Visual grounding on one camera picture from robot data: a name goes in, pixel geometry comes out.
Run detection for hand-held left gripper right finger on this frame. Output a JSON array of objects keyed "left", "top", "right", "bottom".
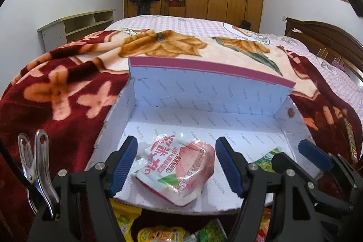
[{"left": 216, "top": 137, "right": 324, "bottom": 242}]

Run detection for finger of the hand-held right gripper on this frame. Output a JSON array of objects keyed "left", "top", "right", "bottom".
[
  {"left": 298, "top": 139, "right": 345, "bottom": 174},
  {"left": 272, "top": 153, "right": 350, "bottom": 212}
]

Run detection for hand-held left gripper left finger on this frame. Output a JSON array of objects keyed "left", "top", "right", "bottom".
[{"left": 34, "top": 136, "right": 138, "bottom": 242}]

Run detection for green snack packet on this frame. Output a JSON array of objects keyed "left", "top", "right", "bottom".
[
  {"left": 253, "top": 146, "right": 284, "bottom": 173},
  {"left": 196, "top": 219, "right": 229, "bottom": 242}
]

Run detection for pink white jelly pouch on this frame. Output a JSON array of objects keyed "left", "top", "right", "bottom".
[{"left": 132, "top": 136, "right": 215, "bottom": 207}]

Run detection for yellow candy packet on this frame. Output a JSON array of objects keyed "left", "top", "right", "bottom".
[{"left": 110, "top": 199, "right": 142, "bottom": 242}]

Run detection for white cardboard box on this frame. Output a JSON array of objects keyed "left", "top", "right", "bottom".
[{"left": 85, "top": 56, "right": 321, "bottom": 215}]

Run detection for gold patterned bar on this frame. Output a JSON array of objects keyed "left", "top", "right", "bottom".
[{"left": 344, "top": 117, "right": 358, "bottom": 163}]

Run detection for orange red snack packet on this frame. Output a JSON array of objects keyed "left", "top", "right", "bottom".
[{"left": 255, "top": 206, "right": 273, "bottom": 242}]

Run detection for yellow pink snack packet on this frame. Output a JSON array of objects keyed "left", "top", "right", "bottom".
[{"left": 137, "top": 226, "right": 186, "bottom": 242}]

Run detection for metal spring clip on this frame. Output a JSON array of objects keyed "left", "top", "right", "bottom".
[{"left": 18, "top": 129, "right": 61, "bottom": 221}]

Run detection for red floral blanket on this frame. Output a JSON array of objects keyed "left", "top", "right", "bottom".
[{"left": 0, "top": 29, "right": 363, "bottom": 242}]

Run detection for dark wooden headboard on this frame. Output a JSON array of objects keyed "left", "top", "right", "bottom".
[{"left": 284, "top": 17, "right": 363, "bottom": 89}]

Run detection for pink checkered bed sheet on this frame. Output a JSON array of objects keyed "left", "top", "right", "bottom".
[{"left": 104, "top": 15, "right": 363, "bottom": 118}]

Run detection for low beige open shelf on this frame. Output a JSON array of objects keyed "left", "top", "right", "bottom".
[{"left": 38, "top": 10, "right": 117, "bottom": 54}]

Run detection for black cable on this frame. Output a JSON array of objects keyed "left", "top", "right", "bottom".
[{"left": 0, "top": 137, "right": 37, "bottom": 214}]

